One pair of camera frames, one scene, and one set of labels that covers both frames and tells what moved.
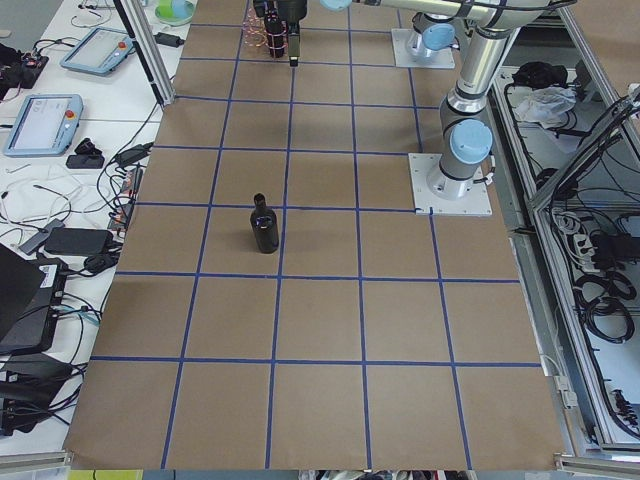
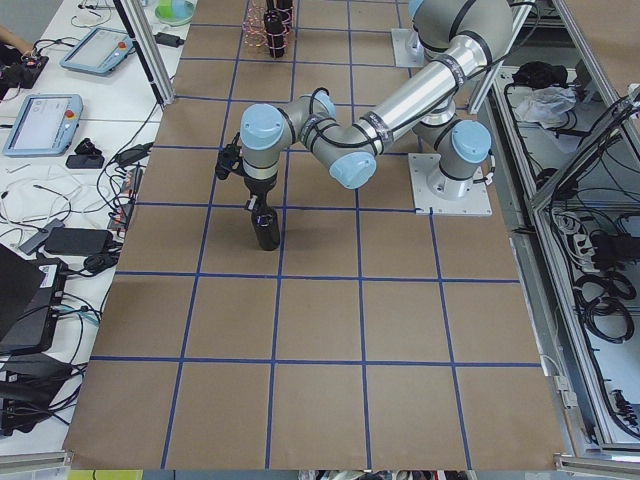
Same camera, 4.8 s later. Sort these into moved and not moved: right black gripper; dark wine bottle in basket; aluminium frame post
Moved: right black gripper
Not moved: dark wine bottle in basket; aluminium frame post
